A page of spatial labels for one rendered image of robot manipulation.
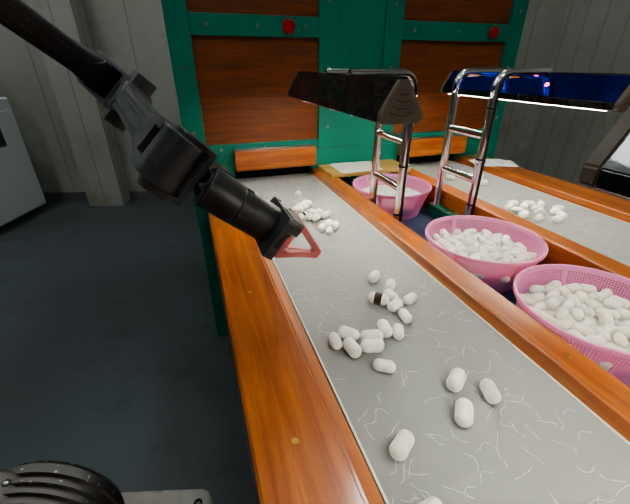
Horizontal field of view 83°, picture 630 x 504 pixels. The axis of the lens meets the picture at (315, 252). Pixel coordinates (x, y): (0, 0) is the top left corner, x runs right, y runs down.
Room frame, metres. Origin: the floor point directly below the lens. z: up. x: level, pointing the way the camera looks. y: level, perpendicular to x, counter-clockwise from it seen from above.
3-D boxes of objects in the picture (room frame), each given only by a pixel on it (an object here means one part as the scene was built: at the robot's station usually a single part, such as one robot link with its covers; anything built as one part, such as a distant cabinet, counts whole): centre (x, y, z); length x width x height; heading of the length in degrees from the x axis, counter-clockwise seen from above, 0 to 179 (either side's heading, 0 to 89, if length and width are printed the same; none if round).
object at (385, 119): (0.93, -0.05, 1.08); 0.62 x 0.08 x 0.07; 18
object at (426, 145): (1.54, -0.50, 0.83); 0.30 x 0.06 x 0.07; 108
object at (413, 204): (1.18, -0.26, 0.72); 0.27 x 0.27 x 0.10
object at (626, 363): (0.50, -0.49, 0.72); 0.27 x 0.27 x 0.10
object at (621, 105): (1.11, -0.58, 1.08); 0.62 x 0.08 x 0.07; 18
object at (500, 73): (1.08, -0.51, 0.90); 0.20 x 0.19 x 0.45; 18
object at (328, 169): (1.39, -0.19, 0.77); 0.33 x 0.15 x 0.01; 108
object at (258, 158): (1.33, 0.15, 0.83); 0.30 x 0.06 x 0.07; 108
